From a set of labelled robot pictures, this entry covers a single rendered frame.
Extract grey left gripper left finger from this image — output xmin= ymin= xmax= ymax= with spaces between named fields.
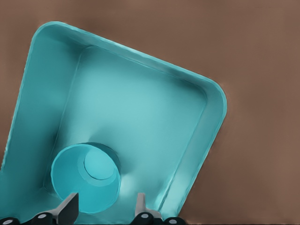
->
xmin=0 ymin=192 xmax=79 ymax=225

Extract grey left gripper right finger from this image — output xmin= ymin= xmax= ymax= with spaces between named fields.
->
xmin=132 ymin=192 xmax=187 ymax=225

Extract teal cup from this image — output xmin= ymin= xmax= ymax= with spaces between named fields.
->
xmin=50 ymin=142 xmax=121 ymax=214

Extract teal plastic box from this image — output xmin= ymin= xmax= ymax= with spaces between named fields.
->
xmin=0 ymin=21 xmax=228 ymax=225

